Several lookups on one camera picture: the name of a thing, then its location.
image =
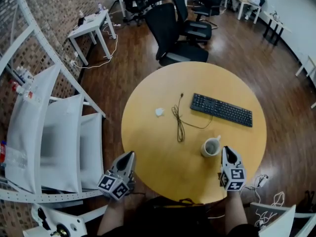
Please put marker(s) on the small black device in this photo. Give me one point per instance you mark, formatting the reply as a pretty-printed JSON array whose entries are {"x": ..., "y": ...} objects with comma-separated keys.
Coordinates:
[{"x": 81, "y": 21}]

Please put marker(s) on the large clear plastic bottle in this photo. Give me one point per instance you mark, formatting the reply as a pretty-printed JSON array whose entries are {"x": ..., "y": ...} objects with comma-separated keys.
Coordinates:
[{"x": 13, "y": 155}]

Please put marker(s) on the white metal shelf rack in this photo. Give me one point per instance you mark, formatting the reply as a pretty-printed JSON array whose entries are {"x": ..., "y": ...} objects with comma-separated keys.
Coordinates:
[{"x": 61, "y": 142}]

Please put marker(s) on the small white paper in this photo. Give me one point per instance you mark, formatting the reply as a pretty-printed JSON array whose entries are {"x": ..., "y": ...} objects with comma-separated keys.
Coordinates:
[{"x": 159, "y": 112}]

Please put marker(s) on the flat white box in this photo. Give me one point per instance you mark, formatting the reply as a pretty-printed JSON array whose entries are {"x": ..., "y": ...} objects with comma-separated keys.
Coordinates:
[{"x": 90, "y": 18}]

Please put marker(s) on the person's right forearm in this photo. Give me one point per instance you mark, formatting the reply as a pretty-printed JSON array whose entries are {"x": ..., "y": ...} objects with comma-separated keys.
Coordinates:
[{"x": 234, "y": 211}]

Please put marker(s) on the light wooden desk white legs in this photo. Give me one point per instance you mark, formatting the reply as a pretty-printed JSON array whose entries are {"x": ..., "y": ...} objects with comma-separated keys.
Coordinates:
[{"x": 243, "y": 0}]

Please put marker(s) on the black cantilever chair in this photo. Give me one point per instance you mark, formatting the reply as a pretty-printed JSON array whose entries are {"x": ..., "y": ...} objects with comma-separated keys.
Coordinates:
[{"x": 213, "y": 1}]

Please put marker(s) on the person's black trousers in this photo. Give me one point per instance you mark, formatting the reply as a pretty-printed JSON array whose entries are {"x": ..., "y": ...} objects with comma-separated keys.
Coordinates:
[{"x": 172, "y": 221}]

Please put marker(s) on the small red bottle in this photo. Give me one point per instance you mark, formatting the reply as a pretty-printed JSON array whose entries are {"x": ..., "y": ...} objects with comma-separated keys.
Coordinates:
[{"x": 16, "y": 86}]

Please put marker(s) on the beige side desk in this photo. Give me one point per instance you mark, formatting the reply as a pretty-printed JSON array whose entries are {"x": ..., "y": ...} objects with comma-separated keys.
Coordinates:
[{"x": 311, "y": 63}]

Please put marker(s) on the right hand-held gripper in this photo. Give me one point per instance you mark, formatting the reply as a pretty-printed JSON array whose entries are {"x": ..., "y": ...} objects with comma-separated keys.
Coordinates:
[{"x": 233, "y": 176}]

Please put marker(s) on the clear bottle with blue cap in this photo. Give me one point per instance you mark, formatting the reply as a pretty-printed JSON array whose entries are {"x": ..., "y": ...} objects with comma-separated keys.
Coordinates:
[{"x": 100, "y": 6}]

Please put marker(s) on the black high-back office chair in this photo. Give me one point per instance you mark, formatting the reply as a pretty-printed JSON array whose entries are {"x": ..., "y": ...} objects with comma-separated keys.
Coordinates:
[{"x": 197, "y": 31}]

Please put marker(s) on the small white desk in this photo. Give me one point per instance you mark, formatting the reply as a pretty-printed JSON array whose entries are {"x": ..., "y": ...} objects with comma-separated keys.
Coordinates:
[{"x": 91, "y": 25}]

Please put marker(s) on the white mug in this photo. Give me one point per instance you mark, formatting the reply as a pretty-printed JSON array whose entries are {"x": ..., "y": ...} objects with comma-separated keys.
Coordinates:
[{"x": 204, "y": 152}]

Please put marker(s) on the black keyboard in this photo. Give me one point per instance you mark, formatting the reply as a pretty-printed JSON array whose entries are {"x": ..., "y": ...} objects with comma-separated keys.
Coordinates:
[{"x": 222, "y": 110}]

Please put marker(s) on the small beige bottle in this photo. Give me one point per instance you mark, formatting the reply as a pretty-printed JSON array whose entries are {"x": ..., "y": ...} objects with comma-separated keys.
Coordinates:
[{"x": 81, "y": 13}]

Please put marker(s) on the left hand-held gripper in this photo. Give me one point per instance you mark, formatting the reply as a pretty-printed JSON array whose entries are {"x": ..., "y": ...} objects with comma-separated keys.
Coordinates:
[{"x": 116, "y": 181}]

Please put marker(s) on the white desk with black legs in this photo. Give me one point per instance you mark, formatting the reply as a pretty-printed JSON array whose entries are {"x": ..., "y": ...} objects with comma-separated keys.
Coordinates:
[{"x": 276, "y": 23}]

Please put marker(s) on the person's left forearm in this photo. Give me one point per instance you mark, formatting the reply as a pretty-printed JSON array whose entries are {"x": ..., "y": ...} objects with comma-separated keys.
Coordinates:
[{"x": 111, "y": 218}]

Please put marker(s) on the black mesh office chair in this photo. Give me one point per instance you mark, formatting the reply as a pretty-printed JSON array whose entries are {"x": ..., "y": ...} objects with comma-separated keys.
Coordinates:
[{"x": 165, "y": 28}]

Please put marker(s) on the white flat panel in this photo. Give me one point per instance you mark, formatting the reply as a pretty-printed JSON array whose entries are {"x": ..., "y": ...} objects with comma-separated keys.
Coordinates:
[{"x": 279, "y": 225}]

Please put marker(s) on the white machine base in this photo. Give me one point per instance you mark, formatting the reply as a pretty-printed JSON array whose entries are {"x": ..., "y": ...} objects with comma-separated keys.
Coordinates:
[{"x": 61, "y": 223}]

